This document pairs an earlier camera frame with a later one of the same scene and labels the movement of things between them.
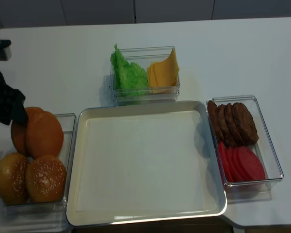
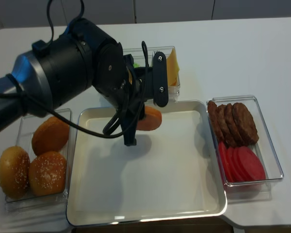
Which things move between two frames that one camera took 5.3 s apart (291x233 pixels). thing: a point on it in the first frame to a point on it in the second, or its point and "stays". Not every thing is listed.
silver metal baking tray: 141,161 stays
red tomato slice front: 251,164 stays
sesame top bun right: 45,179 stays
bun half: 18,133 to 153,120
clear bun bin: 46,215 to 30,203
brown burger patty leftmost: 213,114 stays
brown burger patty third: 226,128 stays
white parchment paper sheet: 146,162 stays
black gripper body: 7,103 to 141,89
